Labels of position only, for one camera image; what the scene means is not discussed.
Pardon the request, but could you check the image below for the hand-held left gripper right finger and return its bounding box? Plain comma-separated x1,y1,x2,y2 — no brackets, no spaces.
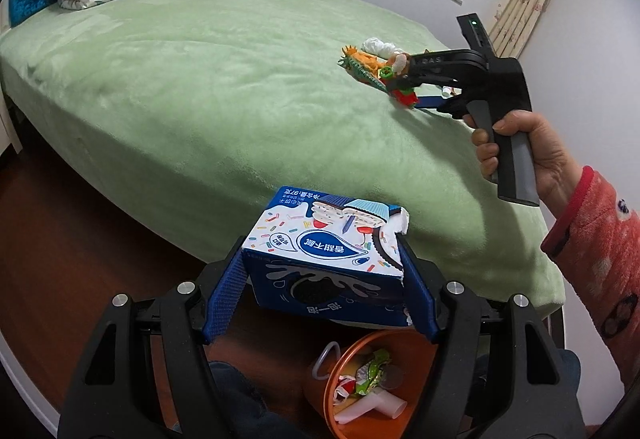
397,236,586,439

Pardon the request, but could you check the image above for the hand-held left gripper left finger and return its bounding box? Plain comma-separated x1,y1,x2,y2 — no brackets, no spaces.
57,244,249,439

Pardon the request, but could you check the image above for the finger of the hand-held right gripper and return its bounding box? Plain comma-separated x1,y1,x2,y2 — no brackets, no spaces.
385,49,483,94
414,89,469,116

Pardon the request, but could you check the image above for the orange trash bin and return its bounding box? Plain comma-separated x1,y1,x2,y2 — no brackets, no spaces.
302,329,451,439

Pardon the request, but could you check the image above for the orange toy dinosaur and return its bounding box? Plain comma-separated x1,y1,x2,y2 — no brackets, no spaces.
339,45,418,108

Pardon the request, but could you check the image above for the green snack wrapper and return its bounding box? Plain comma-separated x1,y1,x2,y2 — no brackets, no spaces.
350,349,393,392

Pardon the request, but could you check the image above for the blue cookie box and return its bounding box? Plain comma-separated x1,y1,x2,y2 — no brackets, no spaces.
241,185,411,327

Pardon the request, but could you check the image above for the red and white wrapper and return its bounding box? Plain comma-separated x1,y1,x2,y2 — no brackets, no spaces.
332,371,363,402

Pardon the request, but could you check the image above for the beige cylindrical cup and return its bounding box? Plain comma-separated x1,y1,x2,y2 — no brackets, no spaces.
335,391,406,425

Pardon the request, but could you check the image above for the person's red sleeved forearm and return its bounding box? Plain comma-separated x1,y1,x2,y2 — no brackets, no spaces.
540,164,640,395

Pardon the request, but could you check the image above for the person's right hand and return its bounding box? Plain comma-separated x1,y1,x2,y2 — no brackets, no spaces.
462,111,596,210

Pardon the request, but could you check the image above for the green bed blanket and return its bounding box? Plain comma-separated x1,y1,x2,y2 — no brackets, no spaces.
0,0,566,320

